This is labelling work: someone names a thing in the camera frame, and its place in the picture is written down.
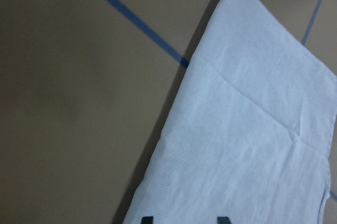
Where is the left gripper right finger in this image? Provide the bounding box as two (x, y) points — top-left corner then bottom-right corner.
(217, 217), (230, 224)

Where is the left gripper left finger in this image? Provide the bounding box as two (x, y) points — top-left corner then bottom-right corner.
(141, 217), (153, 224)

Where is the light blue striped shirt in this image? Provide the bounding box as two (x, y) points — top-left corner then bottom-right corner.
(124, 0), (336, 223)

